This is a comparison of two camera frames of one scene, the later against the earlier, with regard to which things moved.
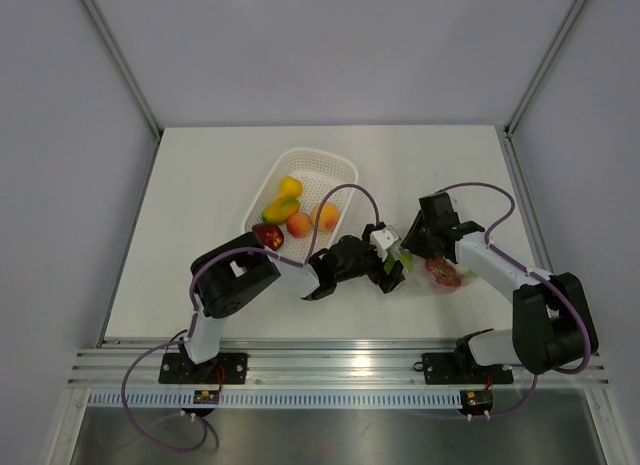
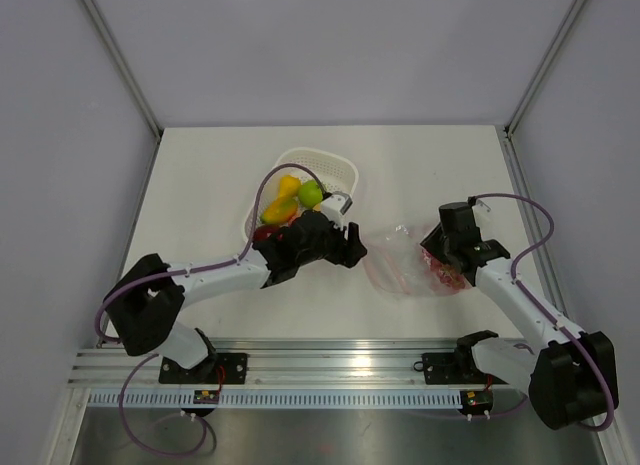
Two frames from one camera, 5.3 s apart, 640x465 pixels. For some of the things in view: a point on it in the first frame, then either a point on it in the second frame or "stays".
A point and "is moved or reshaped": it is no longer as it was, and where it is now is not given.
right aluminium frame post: [580, 0] stays
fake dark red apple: [270, 235] stays
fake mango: [280, 210] stays
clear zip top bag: [430, 273] is moved or reshaped
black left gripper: [385, 280] to [348, 251]
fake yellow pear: [291, 187] stays
